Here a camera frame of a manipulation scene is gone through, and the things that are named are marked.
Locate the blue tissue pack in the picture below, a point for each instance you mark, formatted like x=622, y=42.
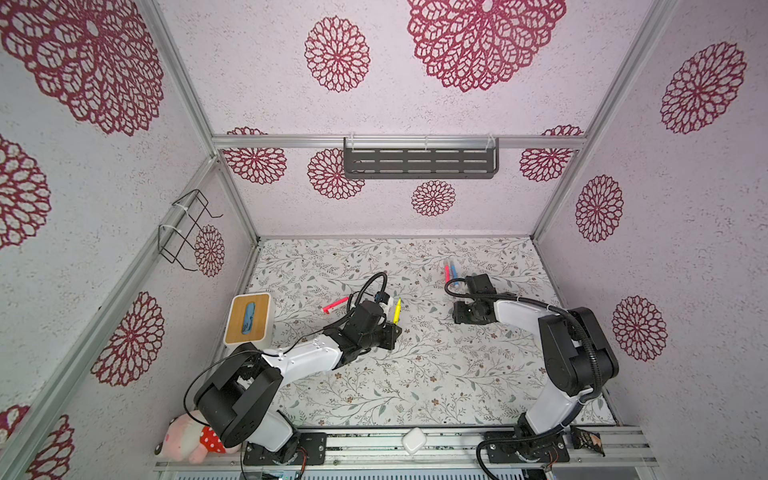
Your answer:
x=248, y=319

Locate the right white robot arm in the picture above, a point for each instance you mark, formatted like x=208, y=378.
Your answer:
x=577, y=356

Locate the small circuit board on rail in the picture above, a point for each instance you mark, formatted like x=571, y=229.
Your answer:
x=585, y=439

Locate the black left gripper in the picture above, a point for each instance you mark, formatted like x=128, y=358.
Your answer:
x=390, y=341

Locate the yellow highlighter pen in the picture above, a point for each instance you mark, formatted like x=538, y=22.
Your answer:
x=397, y=312

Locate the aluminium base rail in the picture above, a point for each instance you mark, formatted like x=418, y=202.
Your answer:
x=592, y=452

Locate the black wire wall rack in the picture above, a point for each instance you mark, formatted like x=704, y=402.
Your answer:
x=176, y=241

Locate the white wooden-top tissue box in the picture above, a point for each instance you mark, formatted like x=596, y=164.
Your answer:
x=262, y=333

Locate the dark metal wall shelf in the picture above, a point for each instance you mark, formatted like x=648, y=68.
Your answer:
x=425, y=163

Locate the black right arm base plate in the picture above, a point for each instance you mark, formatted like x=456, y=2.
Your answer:
x=511, y=447

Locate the pink highlighter pen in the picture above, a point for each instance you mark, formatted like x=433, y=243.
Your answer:
x=329, y=308

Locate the white pad on rail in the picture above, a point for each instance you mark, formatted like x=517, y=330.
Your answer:
x=414, y=440

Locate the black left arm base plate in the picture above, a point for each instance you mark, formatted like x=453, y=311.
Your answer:
x=302, y=449

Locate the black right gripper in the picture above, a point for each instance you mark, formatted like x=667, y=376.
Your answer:
x=457, y=312

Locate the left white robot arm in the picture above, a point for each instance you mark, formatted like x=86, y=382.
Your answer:
x=236, y=400

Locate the pink plush toy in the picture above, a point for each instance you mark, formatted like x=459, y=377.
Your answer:
x=189, y=441

